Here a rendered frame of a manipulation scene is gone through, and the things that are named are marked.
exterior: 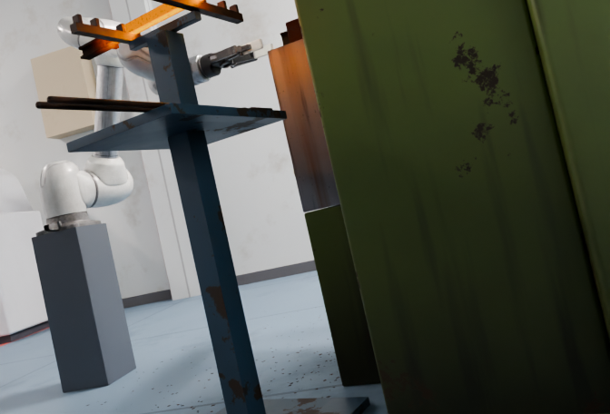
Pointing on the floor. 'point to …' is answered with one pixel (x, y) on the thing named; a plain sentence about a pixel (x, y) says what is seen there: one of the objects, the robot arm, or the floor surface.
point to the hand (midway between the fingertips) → (260, 48)
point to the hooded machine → (18, 264)
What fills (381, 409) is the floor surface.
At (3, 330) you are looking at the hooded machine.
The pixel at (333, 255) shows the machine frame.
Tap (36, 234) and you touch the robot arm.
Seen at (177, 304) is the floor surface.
